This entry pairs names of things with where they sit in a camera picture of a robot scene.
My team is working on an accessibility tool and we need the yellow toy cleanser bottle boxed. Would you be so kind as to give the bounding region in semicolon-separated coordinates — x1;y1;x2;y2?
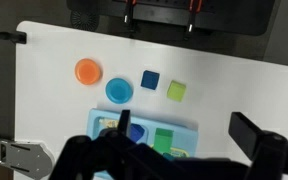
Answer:
98;117;120;132

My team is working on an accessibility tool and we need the black equipment base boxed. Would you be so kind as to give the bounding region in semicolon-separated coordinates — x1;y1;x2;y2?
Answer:
66;0;276;37

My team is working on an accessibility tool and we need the dark blue toy block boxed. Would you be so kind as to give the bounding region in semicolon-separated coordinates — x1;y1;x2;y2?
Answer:
140;69;161;91

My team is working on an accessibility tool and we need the orange toy bowl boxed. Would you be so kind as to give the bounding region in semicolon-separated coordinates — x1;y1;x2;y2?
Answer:
74;58;103;86

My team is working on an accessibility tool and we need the orange black clamp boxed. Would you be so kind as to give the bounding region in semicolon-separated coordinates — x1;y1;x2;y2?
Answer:
123;0;138;34
183;0;204;42

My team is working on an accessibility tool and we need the light blue toy sink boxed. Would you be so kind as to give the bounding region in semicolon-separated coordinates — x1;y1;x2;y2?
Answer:
85;107;199;179

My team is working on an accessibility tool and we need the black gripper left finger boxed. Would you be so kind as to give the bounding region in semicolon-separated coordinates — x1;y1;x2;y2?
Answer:
48;109;167;180

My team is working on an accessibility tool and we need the blue toy bowl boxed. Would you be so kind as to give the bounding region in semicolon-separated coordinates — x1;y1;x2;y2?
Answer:
104;77;134;104

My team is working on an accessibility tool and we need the black table clamp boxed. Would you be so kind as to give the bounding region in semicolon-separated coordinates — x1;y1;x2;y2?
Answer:
0;28;28;45

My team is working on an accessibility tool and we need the blue toy block with embossing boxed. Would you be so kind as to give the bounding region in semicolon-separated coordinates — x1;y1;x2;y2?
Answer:
129;123;146;144

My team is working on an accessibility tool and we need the silver metal bracket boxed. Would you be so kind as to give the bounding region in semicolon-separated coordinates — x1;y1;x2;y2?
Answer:
0;140;56;180

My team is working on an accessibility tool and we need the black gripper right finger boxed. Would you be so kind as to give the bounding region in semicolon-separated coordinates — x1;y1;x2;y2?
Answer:
228;111;288;180

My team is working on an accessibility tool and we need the lime green toy block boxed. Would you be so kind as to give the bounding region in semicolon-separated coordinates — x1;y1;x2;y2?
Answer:
166;80;187;103

